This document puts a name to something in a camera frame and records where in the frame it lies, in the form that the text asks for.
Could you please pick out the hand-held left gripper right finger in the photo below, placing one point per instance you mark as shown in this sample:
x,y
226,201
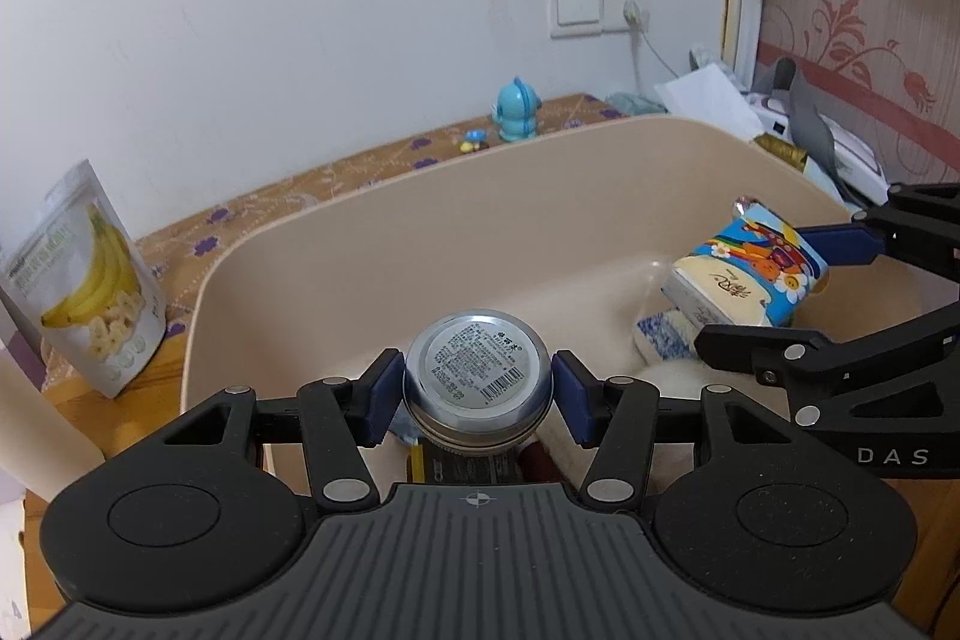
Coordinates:
x,y
570,400

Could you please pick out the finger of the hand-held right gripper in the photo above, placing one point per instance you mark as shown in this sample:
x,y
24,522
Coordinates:
x,y
840,242
757,351

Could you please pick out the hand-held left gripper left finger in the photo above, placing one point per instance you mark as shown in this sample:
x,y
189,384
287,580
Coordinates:
x,y
386,396

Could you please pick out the colourful printed tissue packet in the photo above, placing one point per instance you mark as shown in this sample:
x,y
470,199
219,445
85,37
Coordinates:
x,y
750,272

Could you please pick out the small blue printed carton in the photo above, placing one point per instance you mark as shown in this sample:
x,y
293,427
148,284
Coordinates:
x,y
671,336

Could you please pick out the round silver tin can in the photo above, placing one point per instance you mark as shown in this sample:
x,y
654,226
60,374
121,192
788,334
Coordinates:
x,y
476,362

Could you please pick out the black box with yellow label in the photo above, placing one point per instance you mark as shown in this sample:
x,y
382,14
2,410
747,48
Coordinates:
x,y
465,466

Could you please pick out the beige plastic storage basin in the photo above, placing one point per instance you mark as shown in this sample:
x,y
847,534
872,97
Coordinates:
x,y
450,220

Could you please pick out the white electronic device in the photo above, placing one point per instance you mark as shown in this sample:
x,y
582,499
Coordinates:
x,y
855,153

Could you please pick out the gold wrapped item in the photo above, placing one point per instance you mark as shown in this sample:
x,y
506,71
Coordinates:
x,y
780,151

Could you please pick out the white paper sheet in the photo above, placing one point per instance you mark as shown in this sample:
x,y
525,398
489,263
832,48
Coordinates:
x,y
709,100

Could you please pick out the pale green cloth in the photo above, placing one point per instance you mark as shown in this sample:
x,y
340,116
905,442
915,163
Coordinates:
x,y
634,102

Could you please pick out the small mushroom toy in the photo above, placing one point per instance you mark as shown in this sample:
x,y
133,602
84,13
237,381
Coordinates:
x,y
474,139

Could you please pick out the blue toy figure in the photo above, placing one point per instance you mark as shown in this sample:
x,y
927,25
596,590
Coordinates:
x,y
516,111

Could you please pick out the banana chips pouch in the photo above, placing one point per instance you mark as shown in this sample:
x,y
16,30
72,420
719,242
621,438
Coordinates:
x,y
82,295

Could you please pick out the cream white thermos bottle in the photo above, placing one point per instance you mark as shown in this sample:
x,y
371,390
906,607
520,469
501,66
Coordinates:
x,y
37,430

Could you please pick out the white wall switch socket panel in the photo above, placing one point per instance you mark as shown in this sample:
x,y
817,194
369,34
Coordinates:
x,y
577,4

